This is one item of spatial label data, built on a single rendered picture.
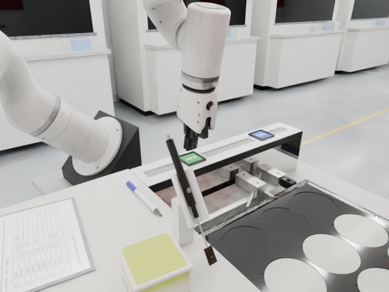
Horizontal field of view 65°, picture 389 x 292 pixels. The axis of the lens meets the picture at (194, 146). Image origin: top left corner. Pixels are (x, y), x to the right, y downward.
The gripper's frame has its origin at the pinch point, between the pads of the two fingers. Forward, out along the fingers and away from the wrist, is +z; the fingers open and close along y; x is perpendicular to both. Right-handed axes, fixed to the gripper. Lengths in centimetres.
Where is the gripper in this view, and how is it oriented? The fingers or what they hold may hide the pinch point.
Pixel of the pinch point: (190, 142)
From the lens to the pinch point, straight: 75.8
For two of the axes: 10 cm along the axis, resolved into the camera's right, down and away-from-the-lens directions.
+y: -5.8, -5.2, 6.3
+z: -1.2, 8.2, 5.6
